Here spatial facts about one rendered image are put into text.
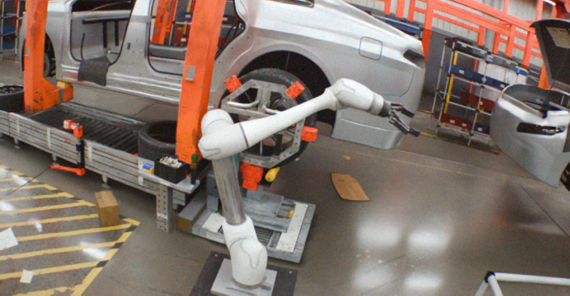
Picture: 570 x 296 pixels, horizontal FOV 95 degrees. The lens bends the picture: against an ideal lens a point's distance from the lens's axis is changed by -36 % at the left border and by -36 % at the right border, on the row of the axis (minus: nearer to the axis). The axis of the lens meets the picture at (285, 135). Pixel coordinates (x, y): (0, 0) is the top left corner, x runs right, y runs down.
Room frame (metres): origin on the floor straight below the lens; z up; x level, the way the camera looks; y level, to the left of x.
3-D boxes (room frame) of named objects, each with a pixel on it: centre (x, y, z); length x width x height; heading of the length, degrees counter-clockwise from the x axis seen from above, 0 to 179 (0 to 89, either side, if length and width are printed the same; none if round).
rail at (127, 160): (2.59, 1.87, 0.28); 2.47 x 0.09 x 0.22; 83
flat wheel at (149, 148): (2.87, 0.92, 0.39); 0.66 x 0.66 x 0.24
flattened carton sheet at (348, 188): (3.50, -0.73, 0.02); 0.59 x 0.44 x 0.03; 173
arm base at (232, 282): (1.41, 0.04, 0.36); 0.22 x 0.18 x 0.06; 83
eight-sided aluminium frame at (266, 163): (2.41, 0.17, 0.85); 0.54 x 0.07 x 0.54; 83
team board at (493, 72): (6.87, -4.46, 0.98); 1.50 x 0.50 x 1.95; 86
